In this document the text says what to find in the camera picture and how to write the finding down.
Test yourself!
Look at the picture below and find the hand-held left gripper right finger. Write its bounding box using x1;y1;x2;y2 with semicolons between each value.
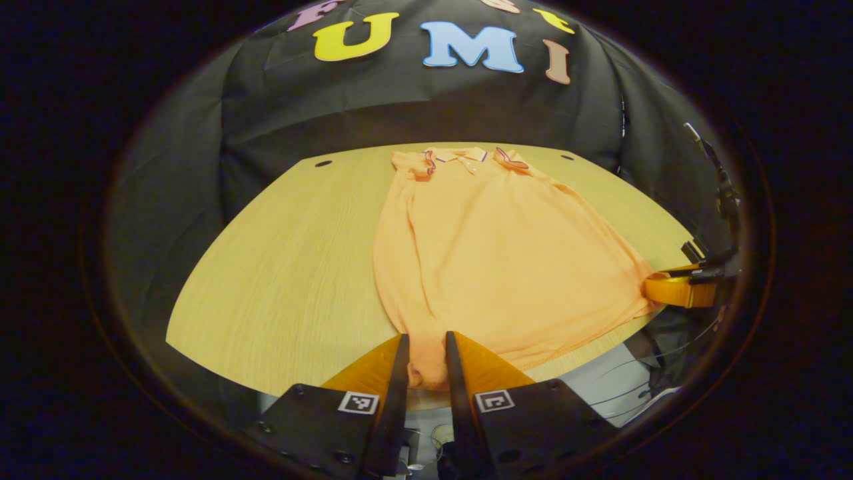
445;330;617;480

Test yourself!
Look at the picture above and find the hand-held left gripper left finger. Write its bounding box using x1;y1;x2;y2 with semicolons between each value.
243;333;411;480

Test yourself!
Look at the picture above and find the black backdrop cloth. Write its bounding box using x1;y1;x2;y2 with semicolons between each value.
103;0;740;427

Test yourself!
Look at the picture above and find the orange T-shirt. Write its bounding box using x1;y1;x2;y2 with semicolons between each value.
373;147;667;391

